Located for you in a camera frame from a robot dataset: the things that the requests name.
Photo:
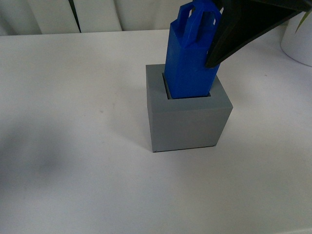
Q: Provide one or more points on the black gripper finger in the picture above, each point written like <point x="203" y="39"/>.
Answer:
<point x="242" y="21"/>

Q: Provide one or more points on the blue handled insert part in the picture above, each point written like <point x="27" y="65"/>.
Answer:
<point x="190" y="38"/>

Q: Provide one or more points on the gray cube base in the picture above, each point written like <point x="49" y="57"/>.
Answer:
<point x="185" y="123"/>

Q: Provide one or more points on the white plant pot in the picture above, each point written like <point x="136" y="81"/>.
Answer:
<point x="298" y="45"/>

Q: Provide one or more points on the green leafy plant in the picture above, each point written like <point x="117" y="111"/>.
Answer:
<point x="303" y="19"/>

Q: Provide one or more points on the white curtain backdrop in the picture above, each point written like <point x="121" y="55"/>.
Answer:
<point x="34" y="17"/>

